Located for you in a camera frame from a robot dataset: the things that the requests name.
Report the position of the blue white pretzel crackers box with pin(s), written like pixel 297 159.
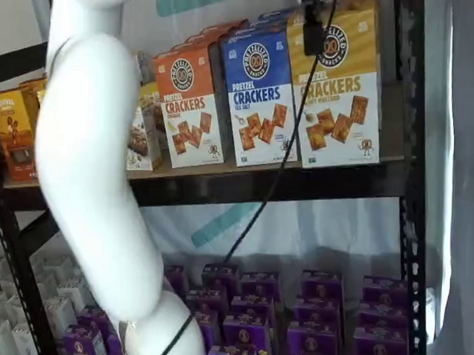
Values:
pixel 260 69
pixel 265 24
pixel 275 13

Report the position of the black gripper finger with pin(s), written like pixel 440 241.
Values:
pixel 313 30

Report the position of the orange white pretzel crackers box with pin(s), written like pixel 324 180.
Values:
pixel 195 44
pixel 209 34
pixel 223 25
pixel 189 105

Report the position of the black metal shelf rack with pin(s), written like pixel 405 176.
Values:
pixel 409 191

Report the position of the orange brown snack box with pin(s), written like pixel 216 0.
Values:
pixel 12 138
pixel 31 86

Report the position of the yellow white pretzel crackers box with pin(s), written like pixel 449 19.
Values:
pixel 337 103

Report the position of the white brownie mix box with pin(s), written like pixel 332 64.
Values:
pixel 141 143
pixel 155 104

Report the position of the yellow patterned snack box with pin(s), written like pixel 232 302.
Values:
pixel 40 98

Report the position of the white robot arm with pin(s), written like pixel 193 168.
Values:
pixel 86 141

